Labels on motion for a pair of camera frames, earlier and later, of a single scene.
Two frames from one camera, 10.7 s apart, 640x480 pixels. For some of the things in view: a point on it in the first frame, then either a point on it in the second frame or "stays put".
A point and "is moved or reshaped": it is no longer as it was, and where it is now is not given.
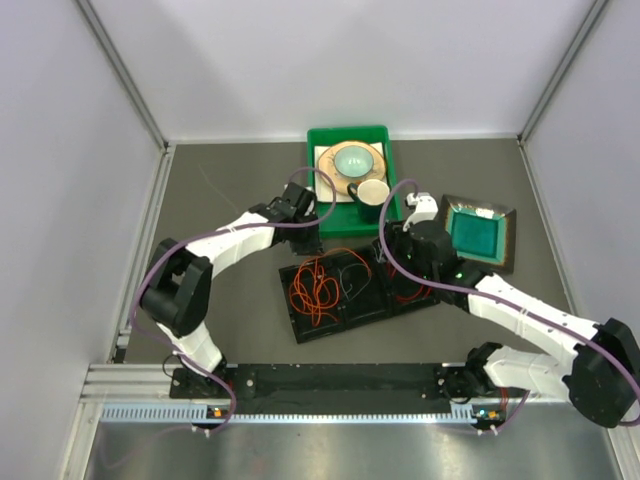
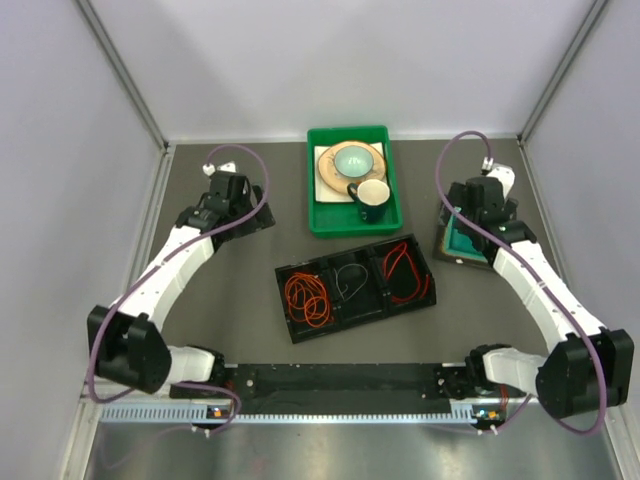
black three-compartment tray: [335, 291] stays put
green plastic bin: [346, 222] stays put
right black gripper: [396, 236] → [458, 197]
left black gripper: [312, 247] → [255, 223]
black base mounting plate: [329, 389] stays put
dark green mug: [371, 194] stays put
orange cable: [314, 291] is moved or reshaped
